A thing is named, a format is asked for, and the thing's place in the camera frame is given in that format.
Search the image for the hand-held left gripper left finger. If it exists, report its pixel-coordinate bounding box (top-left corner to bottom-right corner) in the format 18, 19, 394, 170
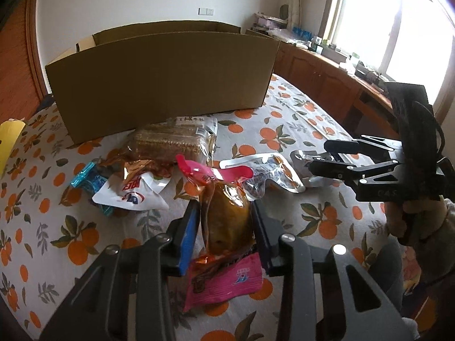
39, 201, 200, 341

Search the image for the orange print bedsheet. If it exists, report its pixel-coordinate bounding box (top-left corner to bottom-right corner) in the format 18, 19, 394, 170
0, 73, 455, 341

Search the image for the brown cardboard box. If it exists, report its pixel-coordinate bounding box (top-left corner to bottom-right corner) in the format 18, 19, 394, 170
45, 21, 281, 145

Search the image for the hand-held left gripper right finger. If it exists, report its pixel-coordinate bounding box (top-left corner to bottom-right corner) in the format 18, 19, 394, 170
251, 201, 420, 341

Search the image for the pink packet with brown snack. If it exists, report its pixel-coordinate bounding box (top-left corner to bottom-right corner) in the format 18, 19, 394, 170
176, 154, 264, 311

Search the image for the silver snack packet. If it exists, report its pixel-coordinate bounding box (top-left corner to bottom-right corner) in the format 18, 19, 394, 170
289, 148, 344, 188

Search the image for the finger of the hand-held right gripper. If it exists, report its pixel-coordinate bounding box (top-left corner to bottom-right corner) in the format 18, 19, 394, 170
324, 135, 403, 159
309, 160, 402, 185

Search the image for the person's right hand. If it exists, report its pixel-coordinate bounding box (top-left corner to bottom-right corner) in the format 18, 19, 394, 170
386, 199, 448, 247

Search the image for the black device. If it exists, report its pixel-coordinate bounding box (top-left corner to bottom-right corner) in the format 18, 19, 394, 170
355, 67, 387, 89

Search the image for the white snack pouch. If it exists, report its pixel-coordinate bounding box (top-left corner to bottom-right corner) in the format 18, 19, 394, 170
92, 170, 170, 211

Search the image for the wooden wardrobe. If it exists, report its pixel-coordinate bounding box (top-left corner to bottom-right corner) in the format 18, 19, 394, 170
0, 0, 54, 121

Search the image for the white lace curtain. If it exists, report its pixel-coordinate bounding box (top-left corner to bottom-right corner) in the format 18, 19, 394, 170
286, 0, 344, 41

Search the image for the orange gold snack wrapper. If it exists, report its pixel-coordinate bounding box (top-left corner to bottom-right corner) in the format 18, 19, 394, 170
98, 149, 175, 185

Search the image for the person's grey trouser leg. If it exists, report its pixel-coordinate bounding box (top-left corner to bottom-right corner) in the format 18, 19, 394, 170
370, 236, 427, 331

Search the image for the wooden cabinet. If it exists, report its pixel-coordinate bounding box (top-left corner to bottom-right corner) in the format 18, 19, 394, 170
272, 41, 402, 128

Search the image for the stack of books and papers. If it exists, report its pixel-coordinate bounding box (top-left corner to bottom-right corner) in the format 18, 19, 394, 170
252, 12, 289, 32

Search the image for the blue snack packet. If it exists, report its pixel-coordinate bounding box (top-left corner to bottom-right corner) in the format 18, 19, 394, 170
70, 161, 114, 218

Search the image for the clear packet of brown crackers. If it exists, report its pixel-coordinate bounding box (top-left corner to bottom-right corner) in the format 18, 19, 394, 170
128, 115, 218, 166

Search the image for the yellow pillow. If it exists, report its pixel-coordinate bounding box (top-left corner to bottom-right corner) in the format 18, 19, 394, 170
0, 120, 26, 174

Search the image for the row of small blue bottles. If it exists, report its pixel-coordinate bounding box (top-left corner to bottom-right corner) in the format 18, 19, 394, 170
291, 26, 314, 42

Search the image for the clear packet with dark snack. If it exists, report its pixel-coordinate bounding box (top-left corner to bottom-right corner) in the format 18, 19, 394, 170
219, 152, 306, 201

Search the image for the window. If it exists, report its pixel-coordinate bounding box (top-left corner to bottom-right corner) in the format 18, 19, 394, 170
320, 0, 455, 114

